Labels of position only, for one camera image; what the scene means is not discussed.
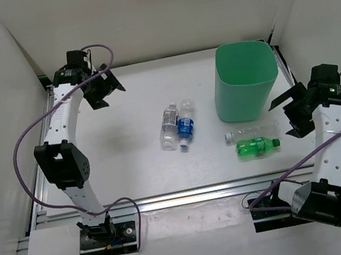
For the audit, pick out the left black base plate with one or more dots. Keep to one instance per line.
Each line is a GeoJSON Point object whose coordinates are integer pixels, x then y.
{"type": "Point", "coordinates": [124, 242]}

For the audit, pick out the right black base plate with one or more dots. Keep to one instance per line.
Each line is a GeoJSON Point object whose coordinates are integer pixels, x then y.
{"type": "Point", "coordinates": [273, 219]}

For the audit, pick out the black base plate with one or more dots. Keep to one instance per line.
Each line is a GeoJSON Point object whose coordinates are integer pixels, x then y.
{"type": "Point", "coordinates": [273, 219]}
{"type": "Point", "coordinates": [124, 242]}

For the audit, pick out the green soda bottle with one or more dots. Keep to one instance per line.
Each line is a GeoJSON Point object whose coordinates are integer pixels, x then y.
{"type": "Point", "coordinates": [256, 147]}

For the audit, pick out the clear white-label water bottle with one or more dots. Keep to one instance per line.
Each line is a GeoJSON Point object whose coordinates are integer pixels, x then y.
{"type": "Point", "coordinates": [168, 133]}

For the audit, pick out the aluminium frame rail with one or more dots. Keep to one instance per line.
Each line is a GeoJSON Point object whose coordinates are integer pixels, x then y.
{"type": "Point", "coordinates": [45, 219]}

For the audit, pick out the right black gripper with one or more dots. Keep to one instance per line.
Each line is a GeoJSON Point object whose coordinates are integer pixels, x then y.
{"type": "Point", "coordinates": [301, 127]}

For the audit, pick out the clear empty plastic bottle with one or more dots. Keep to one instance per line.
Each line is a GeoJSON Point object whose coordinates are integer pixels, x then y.
{"type": "Point", "coordinates": [266, 129]}

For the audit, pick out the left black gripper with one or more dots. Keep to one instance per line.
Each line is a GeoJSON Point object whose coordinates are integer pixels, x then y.
{"type": "Point", "coordinates": [108, 86]}

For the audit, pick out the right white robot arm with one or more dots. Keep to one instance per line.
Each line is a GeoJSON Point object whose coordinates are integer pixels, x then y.
{"type": "Point", "coordinates": [316, 107]}

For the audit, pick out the green plastic bin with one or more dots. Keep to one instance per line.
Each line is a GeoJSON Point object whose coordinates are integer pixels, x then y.
{"type": "Point", "coordinates": [245, 73]}

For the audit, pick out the blue-label water bottle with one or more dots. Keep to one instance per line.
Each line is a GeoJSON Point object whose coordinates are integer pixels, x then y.
{"type": "Point", "coordinates": [185, 123]}

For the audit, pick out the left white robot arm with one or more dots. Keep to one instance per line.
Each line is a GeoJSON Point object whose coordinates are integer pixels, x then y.
{"type": "Point", "coordinates": [62, 163]}

